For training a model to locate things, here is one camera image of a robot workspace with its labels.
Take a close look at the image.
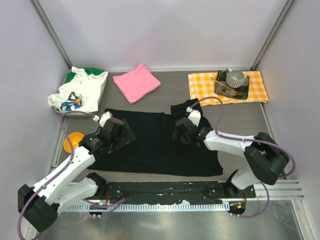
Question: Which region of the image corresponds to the black t shirt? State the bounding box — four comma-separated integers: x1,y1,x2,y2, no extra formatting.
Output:
89,99,223,177

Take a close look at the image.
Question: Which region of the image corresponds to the orange checkered cloth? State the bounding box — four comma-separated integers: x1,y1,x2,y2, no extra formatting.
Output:
188,71,269,107

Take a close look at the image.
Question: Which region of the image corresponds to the white printed t shirt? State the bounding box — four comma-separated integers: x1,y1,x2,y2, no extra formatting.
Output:
47,66,109,113

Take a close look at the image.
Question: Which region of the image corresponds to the grey laundry basket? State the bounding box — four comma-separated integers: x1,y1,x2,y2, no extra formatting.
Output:
51,66,108,118

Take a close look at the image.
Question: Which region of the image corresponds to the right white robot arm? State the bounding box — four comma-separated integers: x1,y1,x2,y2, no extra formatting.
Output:
173,117,293,197

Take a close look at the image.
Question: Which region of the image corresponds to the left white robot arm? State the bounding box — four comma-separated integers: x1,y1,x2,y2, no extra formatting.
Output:
17,116,135,233

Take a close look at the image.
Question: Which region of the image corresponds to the orange plastic bowl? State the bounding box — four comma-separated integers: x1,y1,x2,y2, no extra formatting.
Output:
63,132,85,154

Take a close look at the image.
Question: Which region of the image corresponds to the pink folded towel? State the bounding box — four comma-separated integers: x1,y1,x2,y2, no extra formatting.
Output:
112,63,161,104

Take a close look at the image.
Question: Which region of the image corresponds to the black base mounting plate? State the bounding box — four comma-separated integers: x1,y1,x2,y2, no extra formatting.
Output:
85,181,256,205

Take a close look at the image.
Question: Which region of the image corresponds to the gold chopstick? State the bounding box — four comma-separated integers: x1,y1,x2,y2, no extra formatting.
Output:
210,77,245,96

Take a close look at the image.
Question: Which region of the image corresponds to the green t shirt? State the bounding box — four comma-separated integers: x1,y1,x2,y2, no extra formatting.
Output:
65,67,104,83

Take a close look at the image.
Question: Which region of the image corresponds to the black floral square plate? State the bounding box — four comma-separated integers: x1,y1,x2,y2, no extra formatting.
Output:
212,68,250,100

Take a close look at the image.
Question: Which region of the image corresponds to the grey striped ceramic cup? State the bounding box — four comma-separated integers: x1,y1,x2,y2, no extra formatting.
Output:
225,68,246,89

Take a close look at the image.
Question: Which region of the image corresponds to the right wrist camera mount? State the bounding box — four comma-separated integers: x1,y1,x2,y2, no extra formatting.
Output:
186,107,202,127

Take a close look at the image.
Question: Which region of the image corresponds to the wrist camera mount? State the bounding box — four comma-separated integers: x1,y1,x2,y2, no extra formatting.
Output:
92,111,113,127
186,107,202,127

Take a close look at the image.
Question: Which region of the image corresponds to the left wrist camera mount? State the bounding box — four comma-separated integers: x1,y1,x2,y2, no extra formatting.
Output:
92,111,113,127

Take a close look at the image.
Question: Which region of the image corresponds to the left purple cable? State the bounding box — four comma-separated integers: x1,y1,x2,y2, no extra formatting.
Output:
16,111,127,240

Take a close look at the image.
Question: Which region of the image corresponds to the white slotted cable duct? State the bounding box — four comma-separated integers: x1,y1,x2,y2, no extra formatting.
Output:
65,201,230,214

